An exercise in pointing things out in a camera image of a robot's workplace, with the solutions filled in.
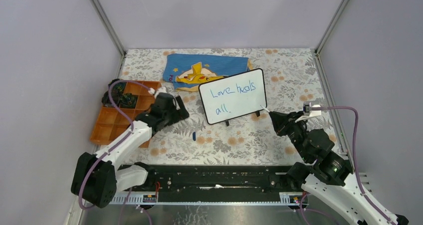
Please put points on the floral tablecloth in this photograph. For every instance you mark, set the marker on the floral tablecloth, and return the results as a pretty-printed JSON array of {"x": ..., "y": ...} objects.
[{"x": 291, "y": 78}]

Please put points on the dark green scrunchie right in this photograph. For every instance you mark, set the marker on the dark green scrunchie right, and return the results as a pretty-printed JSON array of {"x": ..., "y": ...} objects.
[{"x": 128, "y": 100}]

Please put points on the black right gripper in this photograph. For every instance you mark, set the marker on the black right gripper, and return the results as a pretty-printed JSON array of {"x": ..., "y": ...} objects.
[{"x": 281, "y": 120}]

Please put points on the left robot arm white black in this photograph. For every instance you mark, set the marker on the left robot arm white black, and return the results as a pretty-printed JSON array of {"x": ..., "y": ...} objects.
[{"x": 98, "y": 176}]

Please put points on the orange compartment tray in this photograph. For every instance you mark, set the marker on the orange compartment tray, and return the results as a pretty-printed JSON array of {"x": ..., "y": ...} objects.
[{"x": 111, "y": 123}]

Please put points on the aluminium frame post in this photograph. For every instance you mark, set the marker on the aluminium frame post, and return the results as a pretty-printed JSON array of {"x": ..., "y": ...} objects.
[
  {"x": 338, "y": 13},
  {"x": 108, "y": 26}
]

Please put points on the left aluminium frame post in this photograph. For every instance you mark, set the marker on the left aluminium frame post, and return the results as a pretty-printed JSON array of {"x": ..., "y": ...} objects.
[{"x": 108, "y": 26}]

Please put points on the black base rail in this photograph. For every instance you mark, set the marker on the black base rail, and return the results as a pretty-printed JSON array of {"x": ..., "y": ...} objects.
[{"x": 175, "y": 183}]

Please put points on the blue pikachu cloth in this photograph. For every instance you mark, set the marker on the blue pikachu cloth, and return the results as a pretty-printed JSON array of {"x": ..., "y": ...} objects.
[{"x": 187, "y": 71}]

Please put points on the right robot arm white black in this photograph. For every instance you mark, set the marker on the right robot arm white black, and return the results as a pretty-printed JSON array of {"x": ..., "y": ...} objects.
[{"x": 326, "y": 175}]

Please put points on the right aluminium frame post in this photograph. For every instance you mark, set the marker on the right aluminium frame post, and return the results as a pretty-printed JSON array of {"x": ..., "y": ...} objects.
[{"x": 338, "y": 13}]

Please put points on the dark green scrunchie top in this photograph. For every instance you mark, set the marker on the dark green scrunchie top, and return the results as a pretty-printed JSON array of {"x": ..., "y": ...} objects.
[{"x": 117, "y": 84}]

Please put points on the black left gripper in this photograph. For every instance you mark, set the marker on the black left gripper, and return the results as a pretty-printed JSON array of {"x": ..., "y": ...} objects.
[{"x": 181, "y": 113}]

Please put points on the black framed whiteboard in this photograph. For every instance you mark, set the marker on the black framed whiteboard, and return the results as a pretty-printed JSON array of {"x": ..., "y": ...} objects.
[{"x": 234, "y": 96}]

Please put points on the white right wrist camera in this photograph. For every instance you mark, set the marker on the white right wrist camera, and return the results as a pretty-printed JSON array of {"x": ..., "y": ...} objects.
[{"x": 309, "y": 112}]

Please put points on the dark green scrunchie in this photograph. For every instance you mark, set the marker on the dark green scrunchie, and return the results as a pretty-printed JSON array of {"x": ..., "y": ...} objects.
[
  {"x": 117, "y": 84},
  {"x": 128, "y": 100}
]

